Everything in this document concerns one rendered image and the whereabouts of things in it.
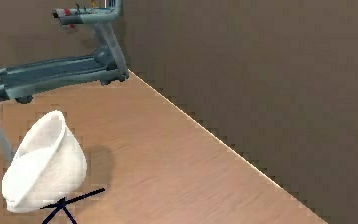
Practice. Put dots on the white shell chair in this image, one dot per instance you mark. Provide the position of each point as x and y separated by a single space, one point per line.
45 166

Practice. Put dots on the grey treadmill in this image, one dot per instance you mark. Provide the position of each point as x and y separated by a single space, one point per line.
57 71

